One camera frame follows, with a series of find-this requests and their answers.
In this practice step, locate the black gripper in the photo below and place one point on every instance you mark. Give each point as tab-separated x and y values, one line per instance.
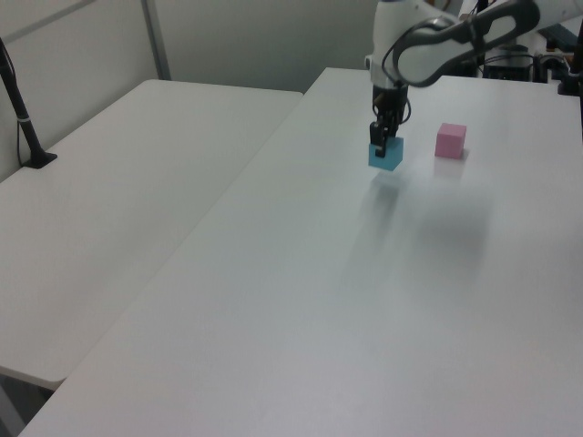
387	102

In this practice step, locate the blue cube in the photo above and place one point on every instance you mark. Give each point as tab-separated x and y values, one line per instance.
391	157

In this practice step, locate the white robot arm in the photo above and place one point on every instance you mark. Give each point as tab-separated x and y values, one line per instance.
387	27

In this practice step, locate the pink cube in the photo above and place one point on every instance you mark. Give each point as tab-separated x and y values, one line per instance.
450	141

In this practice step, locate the black electronics box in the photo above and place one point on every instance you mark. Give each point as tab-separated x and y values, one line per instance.
508	70

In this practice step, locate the black corner clamp stand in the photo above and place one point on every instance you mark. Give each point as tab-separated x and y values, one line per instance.
570	82

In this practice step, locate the black keyboard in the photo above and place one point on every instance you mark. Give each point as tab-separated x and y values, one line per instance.
565	36

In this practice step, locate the black metal bracket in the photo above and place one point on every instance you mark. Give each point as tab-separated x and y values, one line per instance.
549	64

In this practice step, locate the black camera stand pole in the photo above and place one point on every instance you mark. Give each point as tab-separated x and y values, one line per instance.
23	114

